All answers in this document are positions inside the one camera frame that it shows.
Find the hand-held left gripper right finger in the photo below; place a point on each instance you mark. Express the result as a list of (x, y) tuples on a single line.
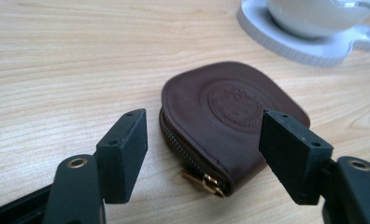
[(292, 155)]

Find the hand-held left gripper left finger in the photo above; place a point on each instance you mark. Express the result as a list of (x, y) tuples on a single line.
[(124, 155)]

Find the brown leather zip pouch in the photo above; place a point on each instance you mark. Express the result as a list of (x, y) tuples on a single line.
[(205, 124)]

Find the white stand with pole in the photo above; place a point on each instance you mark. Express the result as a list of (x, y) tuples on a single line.
[(298, 51)]

